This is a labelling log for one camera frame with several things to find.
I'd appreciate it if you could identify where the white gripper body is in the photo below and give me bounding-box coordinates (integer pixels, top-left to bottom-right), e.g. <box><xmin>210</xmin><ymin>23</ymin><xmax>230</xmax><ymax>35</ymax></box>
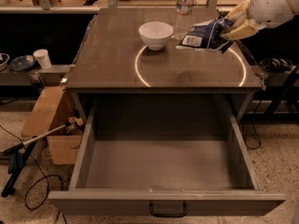
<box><xmin>248</xmin><ymin>0</ymin><xmax>294</xmax><ymax>28</ymax></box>

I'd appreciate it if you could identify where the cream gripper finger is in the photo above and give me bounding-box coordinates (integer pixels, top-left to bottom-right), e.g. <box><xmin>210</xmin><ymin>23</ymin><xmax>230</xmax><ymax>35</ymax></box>
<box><xmin>221</xmin><ymin>20</ymin><xmax>266</xmax><ymax>40</ymax></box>
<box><xmin>225</xmin><ymin>0</ymin><xmax>250</xmax><ymax>24</ymax></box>

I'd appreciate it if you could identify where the blue chip bag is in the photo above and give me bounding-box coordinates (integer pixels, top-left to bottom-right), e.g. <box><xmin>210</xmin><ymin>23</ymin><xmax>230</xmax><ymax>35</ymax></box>
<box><xmin>177</xmin><ymin>17</ymin><xmax>233</xmax><ymax>53</ymax></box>

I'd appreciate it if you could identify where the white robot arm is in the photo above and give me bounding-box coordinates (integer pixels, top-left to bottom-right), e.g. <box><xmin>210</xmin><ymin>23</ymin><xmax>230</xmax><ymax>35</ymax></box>
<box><xmin>221</xmin><ymin>0</ymin><xmax>299</xmax><ymax>40</ymax></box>

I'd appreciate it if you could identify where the grey drawer cabinet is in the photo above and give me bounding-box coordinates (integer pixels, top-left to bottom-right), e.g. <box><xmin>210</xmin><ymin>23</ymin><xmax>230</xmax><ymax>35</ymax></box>
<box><xmin>66</xmin><ymin>7</ymin><xmax>261</xmax><ymax>119</ymax></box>

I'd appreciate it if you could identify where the open grey top drawer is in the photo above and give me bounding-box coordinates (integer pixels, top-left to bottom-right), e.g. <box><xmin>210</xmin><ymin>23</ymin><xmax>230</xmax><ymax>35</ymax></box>
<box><xmin>50</xmin><ymin>94</ymin><xmax>285</xmax><ymax>216</ymax></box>

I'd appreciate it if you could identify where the clear plastic water bottle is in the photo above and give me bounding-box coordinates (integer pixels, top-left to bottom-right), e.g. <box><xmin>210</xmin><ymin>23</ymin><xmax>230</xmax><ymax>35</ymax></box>
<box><xmin>174</xmin><ymin>0</ymin><xmax>195</xmax><ymax>40</ymax></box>

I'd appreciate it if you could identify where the white ceramic bowl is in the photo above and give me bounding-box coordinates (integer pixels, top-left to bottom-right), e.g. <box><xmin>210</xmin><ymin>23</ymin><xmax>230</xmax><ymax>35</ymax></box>
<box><xmin>138</xmin><ymin>21</ymin><xmax>174</xmax><ymax>50</ymax></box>

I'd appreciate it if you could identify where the white paper cup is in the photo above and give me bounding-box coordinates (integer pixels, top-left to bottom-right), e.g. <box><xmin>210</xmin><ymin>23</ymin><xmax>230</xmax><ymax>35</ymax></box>
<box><xmin>33</xmin><ymin>49</ymin><xmax>51</xmax><ymax>69</ymax></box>

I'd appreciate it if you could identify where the low grey side shelf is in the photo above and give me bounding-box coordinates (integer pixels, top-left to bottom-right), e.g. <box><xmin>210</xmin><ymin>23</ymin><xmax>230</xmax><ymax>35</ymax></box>
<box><xmin>0</xmin><ymin>64</ymin><xmax>69</xmax><ymax>86</ymax></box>

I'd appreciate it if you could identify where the cardboard box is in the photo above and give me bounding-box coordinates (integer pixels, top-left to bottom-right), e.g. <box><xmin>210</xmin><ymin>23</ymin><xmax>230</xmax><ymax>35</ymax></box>
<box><xmin>21</xmin><ymin>86</ymin><xmax>82</xmax><ymax>164</ymax></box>

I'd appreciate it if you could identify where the dark bowl on shelf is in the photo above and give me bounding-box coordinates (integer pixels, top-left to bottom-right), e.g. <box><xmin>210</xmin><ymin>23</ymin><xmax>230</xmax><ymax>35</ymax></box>
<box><xmin>9</xmin><ymin>55</ymin><xmax>36</xmax><ymax>72</ymax></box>

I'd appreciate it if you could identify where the grey bowl at edge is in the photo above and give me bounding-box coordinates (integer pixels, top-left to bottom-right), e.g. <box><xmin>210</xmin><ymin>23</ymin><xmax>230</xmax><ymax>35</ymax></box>
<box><xmin>0</xmin><ymin>53</ymin><xmax>9</xmax><ymax>71</ymax></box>

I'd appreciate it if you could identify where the black tripod stand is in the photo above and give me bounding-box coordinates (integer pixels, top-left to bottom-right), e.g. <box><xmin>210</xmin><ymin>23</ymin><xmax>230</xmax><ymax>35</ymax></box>
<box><xmin>1</xmin><ymin>122</ymin><xmax>71</xmax><ymax>197</ymax></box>

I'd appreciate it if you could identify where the coiled black cable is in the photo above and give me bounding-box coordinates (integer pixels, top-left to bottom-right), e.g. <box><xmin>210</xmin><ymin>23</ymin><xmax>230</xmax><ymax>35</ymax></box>
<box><xmin>259</xmin><ymin>57</ymin><xmax>293</xmax><ymax>75</ymax></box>

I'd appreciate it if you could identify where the black drawer handle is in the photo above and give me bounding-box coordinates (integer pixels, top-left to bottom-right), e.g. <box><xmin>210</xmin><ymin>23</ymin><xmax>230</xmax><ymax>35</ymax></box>
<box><xmin>149</xmin><ymin>202</ymin><xmax>188</xmax><ymax>218</ymax></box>

